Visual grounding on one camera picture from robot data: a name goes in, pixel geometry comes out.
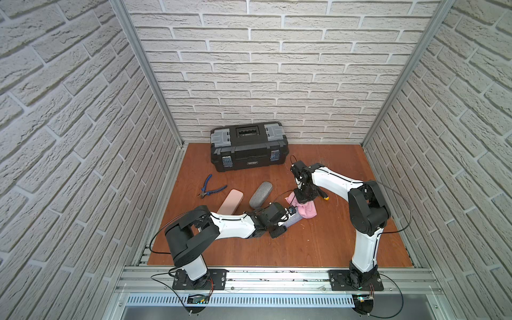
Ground pink microfibre cloth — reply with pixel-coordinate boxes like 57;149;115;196
285;191;317;219

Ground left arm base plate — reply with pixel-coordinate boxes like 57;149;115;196
172;269;227;291

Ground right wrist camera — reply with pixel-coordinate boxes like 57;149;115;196
290;161;311;184

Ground black yellow screwdriver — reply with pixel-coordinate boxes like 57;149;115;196
317;189;329;201

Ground blue handled pliers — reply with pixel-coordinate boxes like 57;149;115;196
197;173;229;199

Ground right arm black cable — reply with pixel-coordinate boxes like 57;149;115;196
375;181;413;235

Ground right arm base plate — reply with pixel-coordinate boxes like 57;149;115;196
327;269;384;291

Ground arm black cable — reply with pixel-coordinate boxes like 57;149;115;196
149;215;189;255
375;181;413;235

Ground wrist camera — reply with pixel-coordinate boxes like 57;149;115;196
290;161;311;184
279;206;297;225

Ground pink eyeglass case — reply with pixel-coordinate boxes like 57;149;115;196
217;189;243;215

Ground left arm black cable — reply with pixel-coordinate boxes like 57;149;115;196
149;215;189;255

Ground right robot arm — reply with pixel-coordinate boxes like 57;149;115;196
291;161;391;289

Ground black plastic toolbox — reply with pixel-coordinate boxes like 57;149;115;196
210;121;289;172

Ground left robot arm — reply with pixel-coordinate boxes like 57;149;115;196
164;203;292;281

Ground aluminium mounting rail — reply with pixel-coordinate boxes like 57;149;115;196
114;266;443;295

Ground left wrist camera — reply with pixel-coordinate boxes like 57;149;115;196
279;206;297;225

